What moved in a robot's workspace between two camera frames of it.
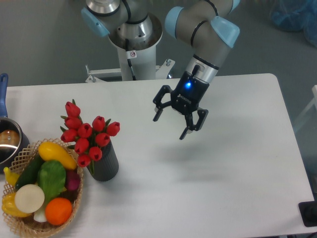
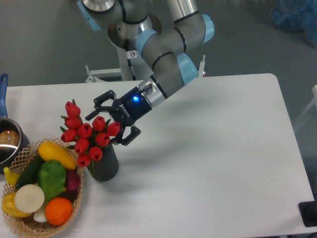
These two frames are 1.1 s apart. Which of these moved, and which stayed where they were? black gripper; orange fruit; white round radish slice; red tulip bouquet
Moved: black gripper
Stayed: orange fruit; white round radish slice; red tulip bouquet
